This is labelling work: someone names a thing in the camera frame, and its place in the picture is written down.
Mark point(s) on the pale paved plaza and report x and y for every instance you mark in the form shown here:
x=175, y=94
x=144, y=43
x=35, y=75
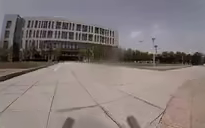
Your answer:
x=90, y=83

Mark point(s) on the robot's own part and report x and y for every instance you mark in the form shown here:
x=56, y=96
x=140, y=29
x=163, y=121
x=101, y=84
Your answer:
x=68, y=123
x=133, y=122

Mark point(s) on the tall lamp pole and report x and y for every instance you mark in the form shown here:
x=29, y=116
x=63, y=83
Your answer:
x=153, y=50

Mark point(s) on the large white curved building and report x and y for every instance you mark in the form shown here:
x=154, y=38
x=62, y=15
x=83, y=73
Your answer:
x=60, y=33

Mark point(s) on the dark kerb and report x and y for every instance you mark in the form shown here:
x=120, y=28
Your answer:
x=16, y=72

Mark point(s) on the brownish ground strip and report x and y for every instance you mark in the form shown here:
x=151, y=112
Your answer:
x=10, y=65

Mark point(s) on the trees by building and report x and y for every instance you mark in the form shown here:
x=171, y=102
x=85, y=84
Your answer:
x=10, y=53

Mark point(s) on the reddish paved strip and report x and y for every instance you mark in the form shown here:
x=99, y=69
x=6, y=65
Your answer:
x=193, y=103

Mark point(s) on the row of trees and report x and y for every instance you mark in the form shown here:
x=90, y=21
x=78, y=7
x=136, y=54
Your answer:
x=163, y=56

